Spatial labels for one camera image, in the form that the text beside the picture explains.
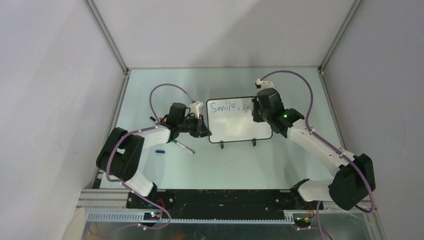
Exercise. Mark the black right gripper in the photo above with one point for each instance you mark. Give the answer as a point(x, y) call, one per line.
point(256, 117)

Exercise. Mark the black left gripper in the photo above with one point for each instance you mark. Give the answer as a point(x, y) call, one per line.
point(201, 130)

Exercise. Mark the small black framed whiteboard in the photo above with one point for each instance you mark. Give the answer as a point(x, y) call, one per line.
point(230, 120)

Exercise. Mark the black capped whiteboard marker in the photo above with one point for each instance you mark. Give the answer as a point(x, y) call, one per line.
point(153, 119)

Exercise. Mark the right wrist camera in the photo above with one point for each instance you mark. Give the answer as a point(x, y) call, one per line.
point(263, 84)

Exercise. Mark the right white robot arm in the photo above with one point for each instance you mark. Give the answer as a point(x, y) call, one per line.
point(352, 175)

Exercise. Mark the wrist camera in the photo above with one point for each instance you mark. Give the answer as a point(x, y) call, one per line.
point(263, 84)
point(195, 107)

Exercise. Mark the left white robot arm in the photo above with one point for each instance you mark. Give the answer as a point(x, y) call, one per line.
point(121, 154)

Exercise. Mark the green capped whiteboard marker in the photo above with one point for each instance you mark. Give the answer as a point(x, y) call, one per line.
point(183, 146)

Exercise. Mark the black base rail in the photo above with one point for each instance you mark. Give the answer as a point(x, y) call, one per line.
point(225, 204)

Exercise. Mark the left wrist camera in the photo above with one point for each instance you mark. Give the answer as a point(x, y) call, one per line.
point(195, 107)

